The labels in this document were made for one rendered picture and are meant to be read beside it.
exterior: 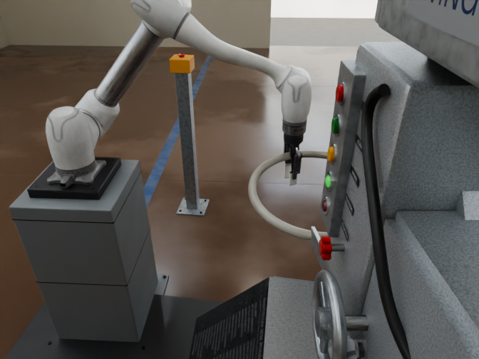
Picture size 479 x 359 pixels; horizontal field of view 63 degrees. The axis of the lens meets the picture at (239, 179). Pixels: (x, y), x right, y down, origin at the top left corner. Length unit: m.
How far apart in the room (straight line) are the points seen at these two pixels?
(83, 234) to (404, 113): 1.39
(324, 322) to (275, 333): 0.48
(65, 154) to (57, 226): 0.28
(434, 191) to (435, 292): 0.14
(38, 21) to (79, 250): 6.88
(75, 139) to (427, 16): 1.37
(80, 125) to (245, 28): 5.93
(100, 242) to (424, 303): 1.38
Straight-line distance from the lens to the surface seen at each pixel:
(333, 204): 0.65
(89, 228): 1.63
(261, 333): 1.07
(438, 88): 0.46
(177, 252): 2.50
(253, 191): 1.33
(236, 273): 2.34
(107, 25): 7.82
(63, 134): 1.60
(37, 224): 1.71
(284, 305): 1.11
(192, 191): 2.73
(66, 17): 8.07
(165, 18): 1.37
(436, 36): 0.40
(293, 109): 1.39
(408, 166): 0.49
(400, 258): 0.48
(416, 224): 0.50
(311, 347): 1.04
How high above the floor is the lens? 1.66
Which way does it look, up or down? 32 degrees down
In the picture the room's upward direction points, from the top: straight up
